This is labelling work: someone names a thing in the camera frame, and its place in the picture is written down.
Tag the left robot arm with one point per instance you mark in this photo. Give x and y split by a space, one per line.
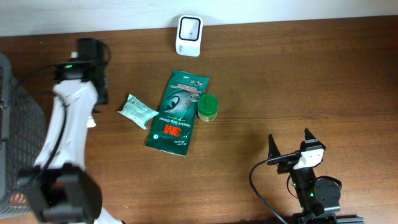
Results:
57 186

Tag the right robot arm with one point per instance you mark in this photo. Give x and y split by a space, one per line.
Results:
319 197

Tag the white barcode scanner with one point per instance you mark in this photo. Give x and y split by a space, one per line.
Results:
189 34

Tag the green lid small jar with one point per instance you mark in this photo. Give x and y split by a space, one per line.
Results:
208 108

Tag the teal tissue packet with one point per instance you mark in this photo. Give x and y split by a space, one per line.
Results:
137 111

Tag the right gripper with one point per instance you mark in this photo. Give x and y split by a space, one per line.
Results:
287 164

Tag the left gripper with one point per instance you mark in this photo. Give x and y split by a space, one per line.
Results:
101 83

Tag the green 3M gloves packet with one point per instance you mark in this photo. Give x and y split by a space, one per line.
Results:
172 128

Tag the grey plastic mesh basket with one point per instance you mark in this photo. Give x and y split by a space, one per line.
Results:
23 128

